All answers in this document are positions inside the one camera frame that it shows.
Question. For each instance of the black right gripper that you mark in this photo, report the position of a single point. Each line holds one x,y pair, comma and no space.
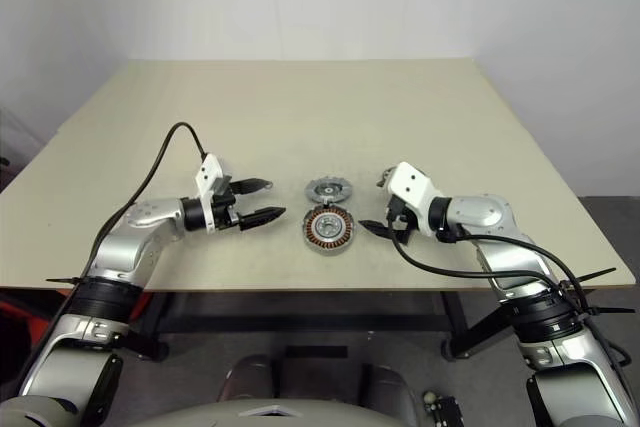
402,214

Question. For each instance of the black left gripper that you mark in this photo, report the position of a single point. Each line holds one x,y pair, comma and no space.
226,204

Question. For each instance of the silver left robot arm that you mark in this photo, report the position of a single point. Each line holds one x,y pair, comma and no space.
120,247

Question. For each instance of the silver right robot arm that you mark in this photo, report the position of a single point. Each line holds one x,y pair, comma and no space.
510,257

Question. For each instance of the grey metal rotor disc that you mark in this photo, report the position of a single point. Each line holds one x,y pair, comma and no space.
316,190

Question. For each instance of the motor stator with copper windings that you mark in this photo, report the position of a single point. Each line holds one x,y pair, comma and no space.
320,244

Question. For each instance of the dark rounded shape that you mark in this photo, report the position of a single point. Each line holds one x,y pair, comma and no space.
250,377

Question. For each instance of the small white ball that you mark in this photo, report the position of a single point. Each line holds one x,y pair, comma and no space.
429,396

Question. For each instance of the grey robot torso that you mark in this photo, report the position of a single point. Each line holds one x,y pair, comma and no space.
225,417

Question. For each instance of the small black device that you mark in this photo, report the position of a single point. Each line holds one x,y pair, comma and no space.
445,412

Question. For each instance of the red object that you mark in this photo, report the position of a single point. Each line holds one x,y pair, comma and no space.
15,327

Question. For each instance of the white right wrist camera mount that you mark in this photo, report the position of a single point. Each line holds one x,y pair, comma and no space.
412,187

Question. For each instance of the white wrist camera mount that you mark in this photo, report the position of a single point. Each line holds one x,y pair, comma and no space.
207,174
412,187

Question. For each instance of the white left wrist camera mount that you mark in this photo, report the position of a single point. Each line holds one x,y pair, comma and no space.
207,174

